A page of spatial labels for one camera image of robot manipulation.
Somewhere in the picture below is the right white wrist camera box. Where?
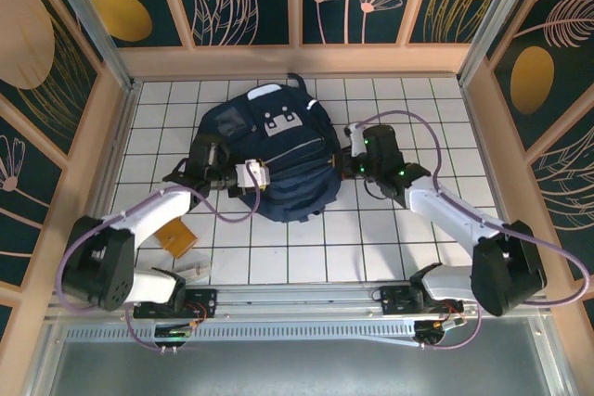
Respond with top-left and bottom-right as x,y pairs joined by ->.
346,121 -> 368,160

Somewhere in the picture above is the left wiring connector board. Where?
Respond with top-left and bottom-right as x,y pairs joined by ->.
152,319 -> 208,351

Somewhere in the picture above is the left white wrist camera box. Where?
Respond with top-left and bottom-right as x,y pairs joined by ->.
234,158 -> 271,189

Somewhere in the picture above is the aluminium side rail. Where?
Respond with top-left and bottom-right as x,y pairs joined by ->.
73,80 -> 140,287

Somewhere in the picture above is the grey metal sheet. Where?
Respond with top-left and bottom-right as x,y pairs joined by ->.
22,316 -> 575,396

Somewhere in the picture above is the purple cable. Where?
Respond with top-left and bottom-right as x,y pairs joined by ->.
352,109 -> 590,351
56,168 -> 262,351

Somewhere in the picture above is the right wiring connector board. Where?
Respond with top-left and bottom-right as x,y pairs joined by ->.
414,314 -> 467,350

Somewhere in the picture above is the slotted grey cable duct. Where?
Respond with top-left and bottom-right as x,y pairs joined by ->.
64,321 -> 421,350

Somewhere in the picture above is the aluminium corner post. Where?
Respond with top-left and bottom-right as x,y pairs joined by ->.
456,0 -> 545,87
39,0 -> 136,92

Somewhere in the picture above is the navy blue backpack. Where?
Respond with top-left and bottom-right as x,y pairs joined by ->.
187,72 -> 344,224

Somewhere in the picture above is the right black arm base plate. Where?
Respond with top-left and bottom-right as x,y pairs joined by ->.
379,283 -> 465,318

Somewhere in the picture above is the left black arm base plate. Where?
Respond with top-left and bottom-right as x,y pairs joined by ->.
133,287 -> 219,321

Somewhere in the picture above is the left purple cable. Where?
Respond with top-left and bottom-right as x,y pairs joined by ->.
56,168 -> 262,351

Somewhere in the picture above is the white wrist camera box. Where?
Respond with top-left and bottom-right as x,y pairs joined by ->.
346,121 -> 368,160
234,158 -> 271,189

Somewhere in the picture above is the aluminium mounting rail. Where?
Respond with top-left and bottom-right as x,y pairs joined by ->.
45,280 -> 556,323

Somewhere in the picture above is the wiring connector board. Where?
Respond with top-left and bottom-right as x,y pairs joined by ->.
152,319 -> 208,351
414,314 -> 467,350

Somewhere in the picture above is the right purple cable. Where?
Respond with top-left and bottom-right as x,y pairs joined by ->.
352,109 -> 590,351

